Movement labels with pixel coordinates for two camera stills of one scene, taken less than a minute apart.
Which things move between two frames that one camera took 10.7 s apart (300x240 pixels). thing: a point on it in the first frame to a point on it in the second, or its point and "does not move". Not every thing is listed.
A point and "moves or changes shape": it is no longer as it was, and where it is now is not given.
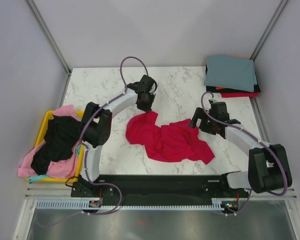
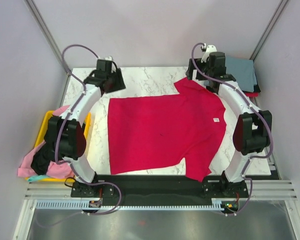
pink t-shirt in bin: [65, 169] does not move
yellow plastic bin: [40, 139] does not move
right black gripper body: [207, 125] to [203, 66]
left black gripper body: [146, 105] to [116, 81]
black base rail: [164, 187] does not move
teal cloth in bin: [39, 177] does not move
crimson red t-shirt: [176, 142] moves or changes shape
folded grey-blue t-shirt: [229, 72] does not move
